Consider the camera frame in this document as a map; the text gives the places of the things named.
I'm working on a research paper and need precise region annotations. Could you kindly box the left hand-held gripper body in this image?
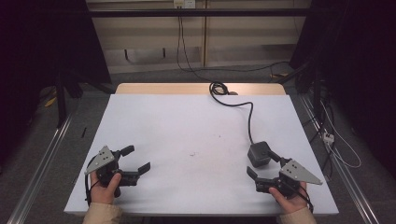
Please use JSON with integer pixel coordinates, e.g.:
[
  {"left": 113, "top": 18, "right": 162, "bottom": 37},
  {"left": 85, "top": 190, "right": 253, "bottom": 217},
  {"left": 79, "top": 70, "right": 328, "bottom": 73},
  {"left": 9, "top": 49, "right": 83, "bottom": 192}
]
[{"left": 84, "top": 145, "right": 140, "bottom": 188}]

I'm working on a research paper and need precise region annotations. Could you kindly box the black horizontal metal bar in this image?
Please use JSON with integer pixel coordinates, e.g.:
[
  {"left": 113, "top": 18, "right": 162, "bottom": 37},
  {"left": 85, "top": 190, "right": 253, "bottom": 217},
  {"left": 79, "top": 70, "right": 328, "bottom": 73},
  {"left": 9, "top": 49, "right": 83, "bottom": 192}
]
[{"left": 88, "top": 7, "right": 313, "bottom": 19}]

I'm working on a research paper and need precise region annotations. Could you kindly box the black curtain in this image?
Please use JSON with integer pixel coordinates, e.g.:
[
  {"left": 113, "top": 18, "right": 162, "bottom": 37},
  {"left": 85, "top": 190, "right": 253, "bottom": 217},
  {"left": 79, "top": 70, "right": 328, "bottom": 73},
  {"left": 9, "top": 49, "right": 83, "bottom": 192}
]
[
  {"left": 289, "top": 0, "right": 396, "bottom": 180},
  {"left": 0, "top": 0, "right": 112, "bottom": 175}
]

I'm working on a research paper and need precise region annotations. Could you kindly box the white cable on floor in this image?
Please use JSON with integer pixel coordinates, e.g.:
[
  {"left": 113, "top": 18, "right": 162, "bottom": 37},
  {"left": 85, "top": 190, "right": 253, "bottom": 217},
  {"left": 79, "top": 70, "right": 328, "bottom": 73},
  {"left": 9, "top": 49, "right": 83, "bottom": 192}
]
[{"left": 319, "top": 99, "right": 362, "bottom": 170}]

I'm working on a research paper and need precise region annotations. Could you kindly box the person's left hand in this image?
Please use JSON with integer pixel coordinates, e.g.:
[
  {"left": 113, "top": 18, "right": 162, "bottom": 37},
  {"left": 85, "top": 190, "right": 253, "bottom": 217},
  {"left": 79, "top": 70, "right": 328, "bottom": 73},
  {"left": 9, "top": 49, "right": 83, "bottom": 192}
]
[{"left": 90, "top": 172, "right": 122, "bottom": 205}]

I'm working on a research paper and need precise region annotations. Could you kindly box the aluminium floor rail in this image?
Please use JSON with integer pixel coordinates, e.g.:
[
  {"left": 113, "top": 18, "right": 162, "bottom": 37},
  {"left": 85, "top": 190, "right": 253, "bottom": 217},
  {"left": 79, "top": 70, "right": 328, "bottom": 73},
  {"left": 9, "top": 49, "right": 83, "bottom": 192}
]
[
  {"left": 6, "top": 114, "right": 75, "bottom": 224},
  {"left": 299, "top": 92, "right": 380, "bottom": 224}
]

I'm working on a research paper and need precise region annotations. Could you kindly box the black cube power adapter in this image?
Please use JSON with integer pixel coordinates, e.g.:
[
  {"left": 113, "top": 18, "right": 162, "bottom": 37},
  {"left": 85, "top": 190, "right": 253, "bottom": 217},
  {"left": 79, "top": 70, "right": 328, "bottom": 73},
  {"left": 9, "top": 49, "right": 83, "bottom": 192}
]
[{"left": 247, "top": 140, "right": 273, "bottom": 169}]

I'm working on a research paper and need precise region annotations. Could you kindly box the black power adapter cable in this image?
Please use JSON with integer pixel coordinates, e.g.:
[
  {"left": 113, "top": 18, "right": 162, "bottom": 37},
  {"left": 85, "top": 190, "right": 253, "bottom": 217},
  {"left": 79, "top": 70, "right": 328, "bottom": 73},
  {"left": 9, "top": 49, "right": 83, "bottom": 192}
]
[{"left": 209, "top": 81, "right": 255, "bottom": 146}]

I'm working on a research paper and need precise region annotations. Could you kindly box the black metal stand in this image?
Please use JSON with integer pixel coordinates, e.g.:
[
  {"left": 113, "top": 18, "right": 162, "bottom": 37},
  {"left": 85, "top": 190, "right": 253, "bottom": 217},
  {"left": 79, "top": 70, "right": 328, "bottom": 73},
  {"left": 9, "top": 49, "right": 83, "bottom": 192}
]
[
  {"left": 312, "top": 66, "right": 324, "bottom": 123},
  {"left": 55, "top": 69, "right": 68, "bottom": 129}
]

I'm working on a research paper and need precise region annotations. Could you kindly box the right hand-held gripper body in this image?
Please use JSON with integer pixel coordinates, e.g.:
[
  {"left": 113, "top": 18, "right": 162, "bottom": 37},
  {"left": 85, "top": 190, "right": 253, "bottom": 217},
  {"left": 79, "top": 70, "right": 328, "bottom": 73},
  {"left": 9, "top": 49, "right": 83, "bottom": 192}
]
[{"left": 254, "top": 158, "right": 323, "bottom": 199}]

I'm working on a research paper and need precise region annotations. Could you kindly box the right hand-held gripper black cable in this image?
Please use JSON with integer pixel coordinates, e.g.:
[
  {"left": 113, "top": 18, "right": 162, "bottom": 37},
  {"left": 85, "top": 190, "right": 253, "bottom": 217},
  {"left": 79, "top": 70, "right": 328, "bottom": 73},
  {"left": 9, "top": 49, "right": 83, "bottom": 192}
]
[{"left": 297, "top": 182, "right": 315, "bottom": 214}]

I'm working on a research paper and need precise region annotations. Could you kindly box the white wall socket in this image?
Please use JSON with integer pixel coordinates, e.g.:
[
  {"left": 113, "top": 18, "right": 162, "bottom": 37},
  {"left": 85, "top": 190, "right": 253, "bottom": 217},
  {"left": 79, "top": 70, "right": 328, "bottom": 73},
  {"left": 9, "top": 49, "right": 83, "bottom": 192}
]
[{"left": 173, "top": 0, "right": 197, "bottom": 9}]

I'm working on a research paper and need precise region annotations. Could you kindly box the person's right hand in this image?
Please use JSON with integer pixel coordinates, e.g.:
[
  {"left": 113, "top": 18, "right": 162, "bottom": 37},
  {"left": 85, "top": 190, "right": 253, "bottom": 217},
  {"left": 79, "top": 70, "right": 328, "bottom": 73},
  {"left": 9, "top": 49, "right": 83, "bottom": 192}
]
[{"left": 268, "top": 182, "right": 309, "bottom": 216}]

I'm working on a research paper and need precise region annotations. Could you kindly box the left hand-held gripper black cable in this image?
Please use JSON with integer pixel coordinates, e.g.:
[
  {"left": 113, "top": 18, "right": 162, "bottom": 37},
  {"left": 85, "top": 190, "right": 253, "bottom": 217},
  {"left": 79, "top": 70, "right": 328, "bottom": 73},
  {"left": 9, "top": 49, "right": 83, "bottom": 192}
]
[{"left": 83, "top": 154, "right": 101, "bottom": 207}]

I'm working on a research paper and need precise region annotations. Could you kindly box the hand-held gripper black cable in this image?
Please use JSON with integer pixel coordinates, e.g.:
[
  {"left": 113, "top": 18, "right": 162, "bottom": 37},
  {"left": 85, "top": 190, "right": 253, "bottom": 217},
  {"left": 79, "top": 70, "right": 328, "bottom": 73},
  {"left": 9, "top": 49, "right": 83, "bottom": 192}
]
[
  {"left": 83, "top": 154, "right": 101, "bottom": 207},
  {"left": 297, "top": 182, "right": 315, "bottom": 214}
]

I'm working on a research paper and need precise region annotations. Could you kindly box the beige wooden wall cabinet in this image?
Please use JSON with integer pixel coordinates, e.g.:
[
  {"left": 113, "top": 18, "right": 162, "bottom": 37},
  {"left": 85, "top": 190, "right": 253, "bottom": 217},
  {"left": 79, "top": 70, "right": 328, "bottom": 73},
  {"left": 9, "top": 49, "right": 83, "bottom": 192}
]
[{"left": 85, "top": 0, "right": 313, "bottom": 75}]

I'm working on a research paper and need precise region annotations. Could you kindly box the black cable from wall socket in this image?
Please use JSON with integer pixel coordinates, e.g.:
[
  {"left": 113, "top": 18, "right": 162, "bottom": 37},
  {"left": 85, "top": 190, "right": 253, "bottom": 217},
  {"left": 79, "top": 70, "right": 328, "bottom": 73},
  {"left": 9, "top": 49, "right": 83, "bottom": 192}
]
[{"left": 176, "top": 15, "right": 291, "bottom": 84}]

